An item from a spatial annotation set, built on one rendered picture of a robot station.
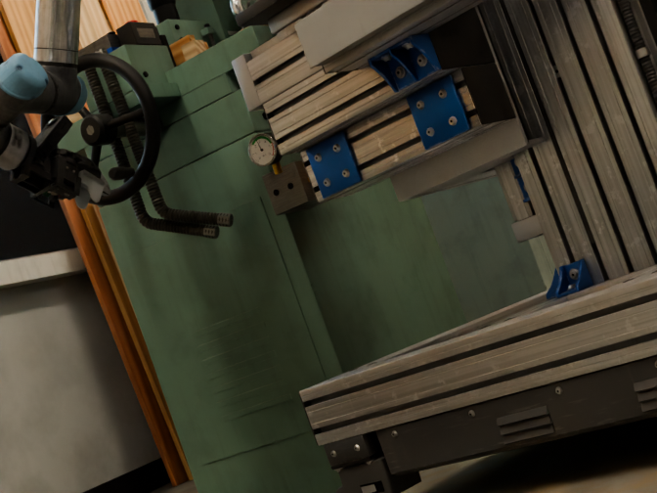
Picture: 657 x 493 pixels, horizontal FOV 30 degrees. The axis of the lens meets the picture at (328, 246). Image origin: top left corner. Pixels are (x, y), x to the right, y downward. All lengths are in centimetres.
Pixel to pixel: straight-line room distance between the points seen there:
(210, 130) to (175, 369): 50
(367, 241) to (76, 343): 176
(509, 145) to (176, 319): 94
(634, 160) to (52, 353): 257
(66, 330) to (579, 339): 274
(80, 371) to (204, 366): 162
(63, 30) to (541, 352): 102
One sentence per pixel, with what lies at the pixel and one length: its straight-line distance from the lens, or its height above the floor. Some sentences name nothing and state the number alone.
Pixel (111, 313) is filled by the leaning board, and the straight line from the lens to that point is 404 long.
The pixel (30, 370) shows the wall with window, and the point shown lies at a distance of 393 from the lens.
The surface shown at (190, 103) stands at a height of 82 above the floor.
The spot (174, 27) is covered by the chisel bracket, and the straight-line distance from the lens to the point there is 263.
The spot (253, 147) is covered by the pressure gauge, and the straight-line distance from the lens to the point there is 229.
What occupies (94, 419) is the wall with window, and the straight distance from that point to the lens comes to 408.
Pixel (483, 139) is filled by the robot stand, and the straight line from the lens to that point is 189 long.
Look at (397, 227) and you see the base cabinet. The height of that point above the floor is 46.
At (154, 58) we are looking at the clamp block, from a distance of 248.
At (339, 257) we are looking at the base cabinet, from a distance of 244.
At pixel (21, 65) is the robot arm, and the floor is 87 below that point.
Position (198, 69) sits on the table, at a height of 87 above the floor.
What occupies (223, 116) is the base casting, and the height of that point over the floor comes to 76.
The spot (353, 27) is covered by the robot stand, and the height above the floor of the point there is 68.
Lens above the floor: 30
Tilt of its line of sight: 4 degrees up
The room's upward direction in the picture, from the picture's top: 20 degrees counter-clockwise
